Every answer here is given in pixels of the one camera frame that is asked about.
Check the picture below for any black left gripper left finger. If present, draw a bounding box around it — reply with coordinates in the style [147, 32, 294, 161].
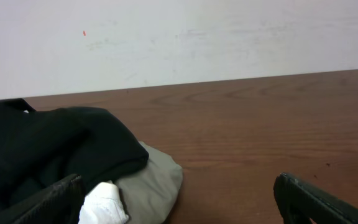
[0, 174, 85, 224]

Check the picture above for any white folded garment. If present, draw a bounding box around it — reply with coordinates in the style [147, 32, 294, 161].
[78, 181, 129, 224]

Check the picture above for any black folded garment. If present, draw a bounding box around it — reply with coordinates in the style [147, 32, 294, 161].
[0, 101, 149, 212]

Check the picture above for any grey folded garment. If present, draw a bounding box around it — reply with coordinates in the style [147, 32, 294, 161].
[114, 142, 183, 224]

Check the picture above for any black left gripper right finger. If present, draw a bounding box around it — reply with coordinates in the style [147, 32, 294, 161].
[273, 172, 358, 224]

